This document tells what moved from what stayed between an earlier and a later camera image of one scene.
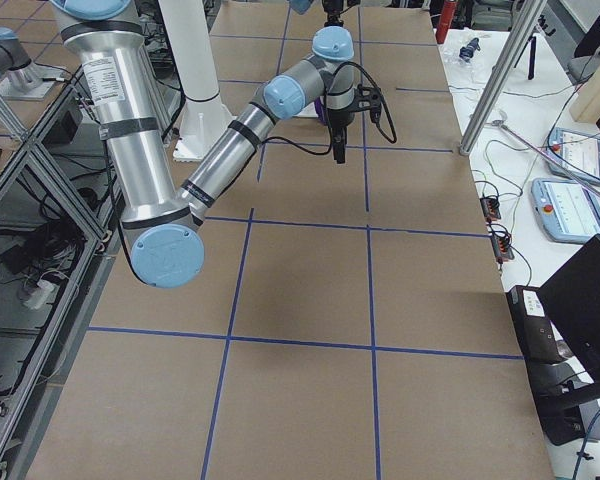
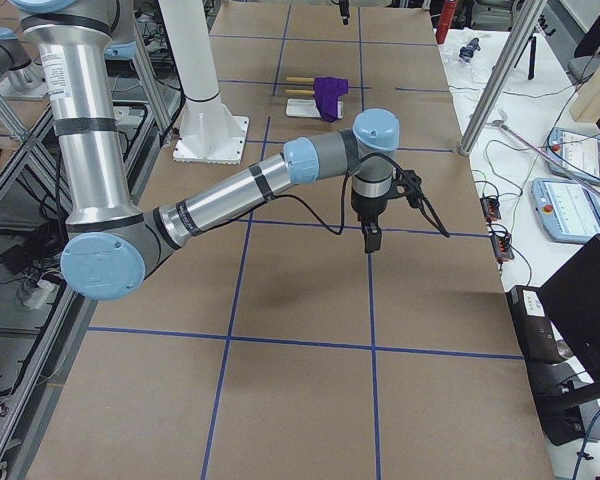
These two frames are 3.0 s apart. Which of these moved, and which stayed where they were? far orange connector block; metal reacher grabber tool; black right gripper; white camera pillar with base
Moved: black right gripper
Stayed: white camera pillar with base; far orange connector block; metal reacher grabber tool
